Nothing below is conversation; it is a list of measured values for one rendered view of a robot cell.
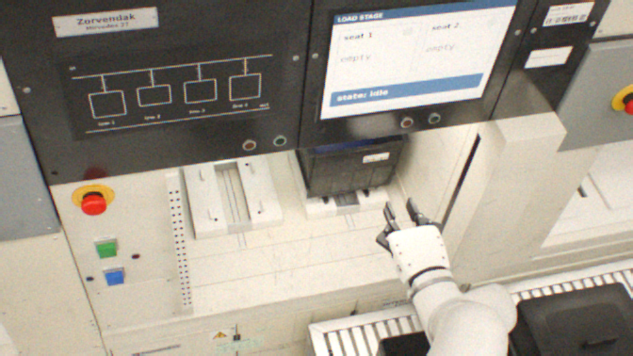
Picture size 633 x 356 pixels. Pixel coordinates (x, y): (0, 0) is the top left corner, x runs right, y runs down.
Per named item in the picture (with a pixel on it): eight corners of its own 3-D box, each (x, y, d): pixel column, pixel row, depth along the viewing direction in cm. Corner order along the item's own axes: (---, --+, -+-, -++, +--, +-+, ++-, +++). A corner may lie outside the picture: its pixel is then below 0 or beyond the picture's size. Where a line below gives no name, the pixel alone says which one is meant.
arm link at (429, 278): (406, 309, 130) (400, 295, 132) (450, 299, 132) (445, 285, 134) (415, 286, 124) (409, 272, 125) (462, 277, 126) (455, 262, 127)
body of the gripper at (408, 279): (400, 298, 131) (381, 248, 137) (451, 287, 133) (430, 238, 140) (408, 278, 125) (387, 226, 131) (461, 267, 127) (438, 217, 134)
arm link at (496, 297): (529, 273, 99) (495, 276, 129) (421, 313, 99) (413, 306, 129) (555, 335, 97) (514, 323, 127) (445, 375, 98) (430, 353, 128)
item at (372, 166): (299, 209, 172) (311, 129, 146) (279, 143, 182) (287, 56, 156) (393, 193, 177) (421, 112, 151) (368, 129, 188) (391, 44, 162)
